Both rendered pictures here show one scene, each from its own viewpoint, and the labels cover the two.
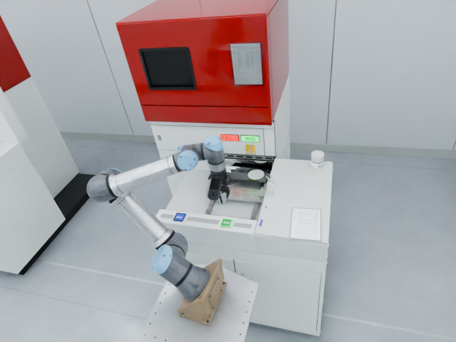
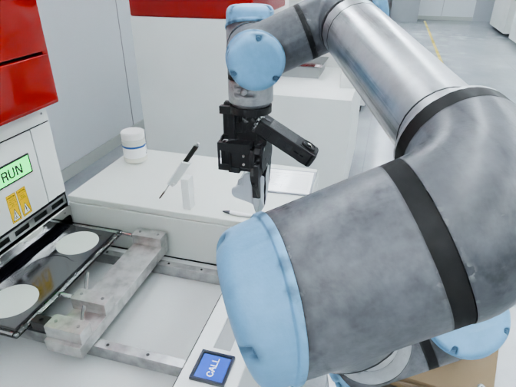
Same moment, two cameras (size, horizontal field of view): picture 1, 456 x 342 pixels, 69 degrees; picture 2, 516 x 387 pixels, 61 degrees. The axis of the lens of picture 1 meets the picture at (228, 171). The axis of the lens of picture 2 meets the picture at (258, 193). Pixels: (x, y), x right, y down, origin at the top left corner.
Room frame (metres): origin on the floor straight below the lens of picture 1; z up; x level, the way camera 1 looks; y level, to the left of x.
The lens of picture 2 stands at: (1.25, 0.76, 1.52)
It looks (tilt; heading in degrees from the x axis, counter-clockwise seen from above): 29 degrees down; 265
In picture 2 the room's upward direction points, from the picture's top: straight up
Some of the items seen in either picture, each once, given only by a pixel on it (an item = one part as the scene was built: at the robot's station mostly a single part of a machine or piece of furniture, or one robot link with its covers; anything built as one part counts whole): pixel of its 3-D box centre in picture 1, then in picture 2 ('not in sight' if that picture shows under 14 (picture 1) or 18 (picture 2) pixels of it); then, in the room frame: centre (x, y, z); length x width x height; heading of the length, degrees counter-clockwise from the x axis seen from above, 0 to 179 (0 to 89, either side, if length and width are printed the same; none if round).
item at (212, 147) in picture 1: (213, 149); (250, 42); (1.19, 0.05, 1.41); 0.09 x 0.08 x 0.11; 88
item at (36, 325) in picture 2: not in sight; (41, 322); (1.61, 0.10, 0.90); 0.04 x 0.02 x 0.03; 159
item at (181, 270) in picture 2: (257, 202); (153, 265); (1.43, -0.14, 0.84); 0.50 x 0.02 x 0.03; 159
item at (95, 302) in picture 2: not in sight; (93, 301); (1.53, 0.04, 0.89); 0.08 x 0.03 x 0.03; 159
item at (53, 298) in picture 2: (236, 180); (76, 276); (1.58, -0.04, 0.90); 0.38 x 0.01 x 0.01; 69
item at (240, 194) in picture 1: (236, 193); (115, 288); (1.50, -0.03, 0.87); 0.36 x 0.08 x 0.03; 69
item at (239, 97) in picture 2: (216, 164); (249, 91); (1.19, 0.05, 1.33); 0.08 x 0.08 x 0.05
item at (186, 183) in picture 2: (270, 183); (180, 182); (1.35, -0.22, 1.03); 0.06 x 0.04 x 0.13; 159
